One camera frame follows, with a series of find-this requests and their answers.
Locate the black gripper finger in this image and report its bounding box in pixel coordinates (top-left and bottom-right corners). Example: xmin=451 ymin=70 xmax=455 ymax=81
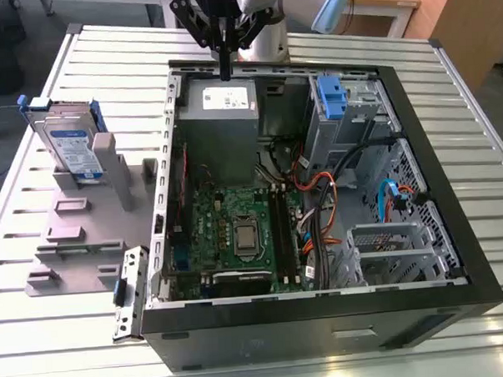
xmin=169 ymin=0 xmax=228 ymax=84
xmin=223 ymin=5 xmax=281 ymax=82

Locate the hard disk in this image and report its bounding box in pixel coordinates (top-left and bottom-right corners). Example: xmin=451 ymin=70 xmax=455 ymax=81
xmin=17 ymin=91 xmax=108 ymax=185

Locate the blue data wire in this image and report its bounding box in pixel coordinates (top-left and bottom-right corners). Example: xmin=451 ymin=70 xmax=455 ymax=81
xmin=375 ymin=176 xmax=404 ymax=226

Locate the orange wire with black plug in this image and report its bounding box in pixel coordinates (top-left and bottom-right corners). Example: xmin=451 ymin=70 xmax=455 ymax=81
xmin=391 ymin=183 xmax=431 ymax=212

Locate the silver disk bay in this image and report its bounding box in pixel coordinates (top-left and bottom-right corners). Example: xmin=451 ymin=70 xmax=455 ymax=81
xmin=345 ymin=219 xmax=465 ymax=288

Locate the blue drive latch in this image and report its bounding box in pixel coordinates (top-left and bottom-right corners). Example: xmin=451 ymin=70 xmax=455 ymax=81
xmin=316 ymin=73 xmax=350 ymax=121

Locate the grey power supply unit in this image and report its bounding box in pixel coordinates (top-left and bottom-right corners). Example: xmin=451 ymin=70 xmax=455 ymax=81
xmin=174 ymin=77 xmax=264 ymax=192

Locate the silver drive cage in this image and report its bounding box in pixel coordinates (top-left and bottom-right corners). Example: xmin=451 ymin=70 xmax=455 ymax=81
xmin=301 ymin=68 xmax=405 ymax=187

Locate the CPU socket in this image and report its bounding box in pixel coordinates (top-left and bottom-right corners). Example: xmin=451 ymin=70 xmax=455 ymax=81
xmin=229 ymin=212 xmax=263 ymax=264

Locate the black office chair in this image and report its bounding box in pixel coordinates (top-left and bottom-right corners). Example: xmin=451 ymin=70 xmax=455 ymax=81
xmin=0 ymin=0 xmax=27 ymax=96

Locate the green motherboard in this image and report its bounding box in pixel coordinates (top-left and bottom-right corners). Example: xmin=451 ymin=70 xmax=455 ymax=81
xmin=163 ymin=182 xmax=314 ymax=302

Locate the black RAM slot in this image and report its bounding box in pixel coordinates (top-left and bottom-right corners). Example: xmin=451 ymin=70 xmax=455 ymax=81
xmin=277 ymin=182 xmax=303 ymax=287
xmin=266 ymin=182 xmax=291 ymax=287

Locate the silver CPU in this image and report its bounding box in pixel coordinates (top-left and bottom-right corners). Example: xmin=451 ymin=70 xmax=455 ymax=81
xmin=234 ymin=224 xmax=259 ymax=252

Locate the wooden cabinet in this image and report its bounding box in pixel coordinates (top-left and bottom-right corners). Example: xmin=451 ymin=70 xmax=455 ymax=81
xmin=429 ymin=0 xmax=503 ymax=93

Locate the grey parts rack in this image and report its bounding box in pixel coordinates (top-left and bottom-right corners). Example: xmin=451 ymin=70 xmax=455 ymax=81
xmin=18 ymin=131 xmax=166 ymax=299

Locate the green RAM stick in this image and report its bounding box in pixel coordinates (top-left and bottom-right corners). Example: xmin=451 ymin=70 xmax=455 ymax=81
xmin=57 ymin=243 xmax=123 ymax=254

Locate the black graphics card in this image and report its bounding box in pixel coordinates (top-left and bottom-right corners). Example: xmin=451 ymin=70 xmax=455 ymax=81
xmin=199 ymin=267 xmax=279 ymax=301

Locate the black open PC case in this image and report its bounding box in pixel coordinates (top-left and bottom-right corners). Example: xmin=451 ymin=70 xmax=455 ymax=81
xmin=129 ymin=45 xmax=503 ymax=374

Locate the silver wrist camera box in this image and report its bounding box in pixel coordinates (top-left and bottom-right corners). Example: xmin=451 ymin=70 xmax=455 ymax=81
xmin=233 ymin=0 xmax=272 ymax=15

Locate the orange wire bundle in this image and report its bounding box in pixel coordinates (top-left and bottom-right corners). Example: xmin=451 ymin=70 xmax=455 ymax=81
xmin=291 ymin=138 xmax=343 ymax=259

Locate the black cable bundle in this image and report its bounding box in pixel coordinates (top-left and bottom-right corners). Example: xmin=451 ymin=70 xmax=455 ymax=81
xmin=305 ymin=135 xmax=407 ymax=289

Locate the silver expansion slot bracket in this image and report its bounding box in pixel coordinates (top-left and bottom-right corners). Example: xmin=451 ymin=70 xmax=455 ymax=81
xmin=107 ymin=244 xmax=153 ymax=344

